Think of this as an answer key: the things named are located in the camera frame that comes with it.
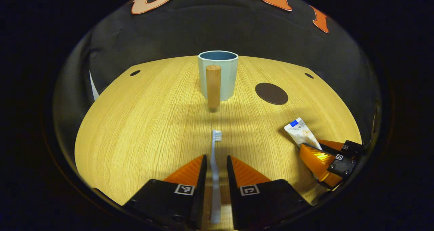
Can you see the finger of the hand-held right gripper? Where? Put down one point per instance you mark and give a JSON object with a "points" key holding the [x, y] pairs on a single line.
{"points": [[352, 147], [315, 161]]}

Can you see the white toothpaste tube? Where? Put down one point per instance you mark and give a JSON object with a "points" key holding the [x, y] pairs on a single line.
{"points": [[301, 132]]}

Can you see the black backdrop cloth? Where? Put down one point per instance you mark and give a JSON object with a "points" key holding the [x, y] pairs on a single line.
{"points": [[271, 44]]}

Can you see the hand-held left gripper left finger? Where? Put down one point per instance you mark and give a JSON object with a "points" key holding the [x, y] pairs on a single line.
{"points": [[202, 190]]}

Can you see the white toothbrush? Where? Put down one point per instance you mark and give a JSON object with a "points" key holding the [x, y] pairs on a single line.
{"points": [[215, 176]]}

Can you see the dark brown round coaster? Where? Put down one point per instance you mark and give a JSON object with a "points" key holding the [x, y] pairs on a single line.
{"points": [[271, 93]]}

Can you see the dark grey side cloth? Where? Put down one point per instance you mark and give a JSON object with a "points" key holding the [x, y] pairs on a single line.
{"points": [[71, 98]]}

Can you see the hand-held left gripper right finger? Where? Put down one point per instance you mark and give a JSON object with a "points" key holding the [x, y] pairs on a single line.
{"points": [[231, 190]]}

